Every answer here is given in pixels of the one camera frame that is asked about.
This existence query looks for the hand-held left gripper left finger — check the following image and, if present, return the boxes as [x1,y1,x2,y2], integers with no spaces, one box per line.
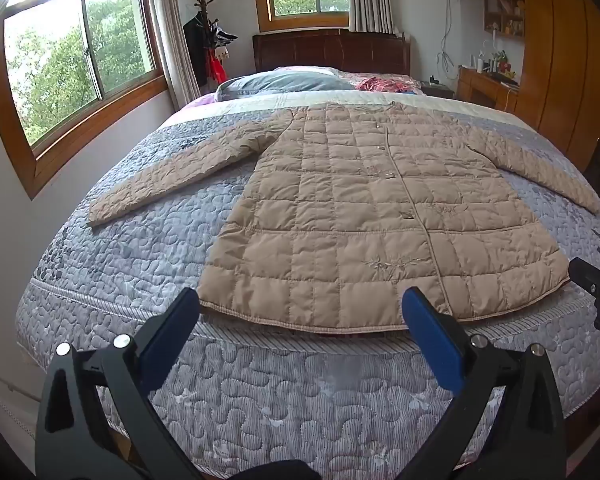
[35,287,203,480]

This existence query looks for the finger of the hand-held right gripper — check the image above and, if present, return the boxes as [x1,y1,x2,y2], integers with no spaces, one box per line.
[569,257,600,333]

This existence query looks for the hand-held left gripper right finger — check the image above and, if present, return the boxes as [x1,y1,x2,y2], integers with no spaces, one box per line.
[401,286,566,480]

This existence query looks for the beige quilted jacket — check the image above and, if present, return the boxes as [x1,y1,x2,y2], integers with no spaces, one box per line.
[87,101,600,337]

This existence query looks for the bed with grey quilt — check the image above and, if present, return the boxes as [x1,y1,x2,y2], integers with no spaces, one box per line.
[16,91,600,476]

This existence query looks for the wooden desk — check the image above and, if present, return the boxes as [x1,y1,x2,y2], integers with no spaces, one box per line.
[456,66,521,113]

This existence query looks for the wooden wardrobe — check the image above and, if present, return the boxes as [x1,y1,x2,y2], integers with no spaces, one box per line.
[457,0,600,173]

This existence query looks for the dark nightstand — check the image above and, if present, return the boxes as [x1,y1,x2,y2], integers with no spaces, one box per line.
[420,82,456,100]

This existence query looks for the red floral cloth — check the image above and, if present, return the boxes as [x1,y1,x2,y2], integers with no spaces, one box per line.
[355,76,421,95]

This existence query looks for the red hanging garment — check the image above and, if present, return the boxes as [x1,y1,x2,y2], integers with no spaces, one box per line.
[207,49,229,86]

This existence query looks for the blue-grey pillow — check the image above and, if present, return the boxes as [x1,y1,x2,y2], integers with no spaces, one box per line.
[215,70,356,103]

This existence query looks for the red floral pillow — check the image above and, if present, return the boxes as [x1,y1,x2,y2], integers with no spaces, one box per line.
[272,66,421,92]

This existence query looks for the large wooden-framed window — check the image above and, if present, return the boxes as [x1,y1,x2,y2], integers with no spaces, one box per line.
[0,0,167,200]

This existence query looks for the dark wooden headboard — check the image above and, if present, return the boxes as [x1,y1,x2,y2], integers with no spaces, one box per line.
[252,30,412,77]

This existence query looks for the plain grey curtain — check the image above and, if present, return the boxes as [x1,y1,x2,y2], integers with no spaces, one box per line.
[142,0,201,111]

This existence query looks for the wooden coat rack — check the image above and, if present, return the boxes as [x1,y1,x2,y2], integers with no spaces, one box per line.
[194,0,220,28]

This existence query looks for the wooden wall shelf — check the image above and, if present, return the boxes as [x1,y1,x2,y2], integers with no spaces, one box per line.
[482,0,526,38]

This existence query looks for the hanging wall cables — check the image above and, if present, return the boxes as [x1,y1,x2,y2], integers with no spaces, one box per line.
[437,0,457,81]

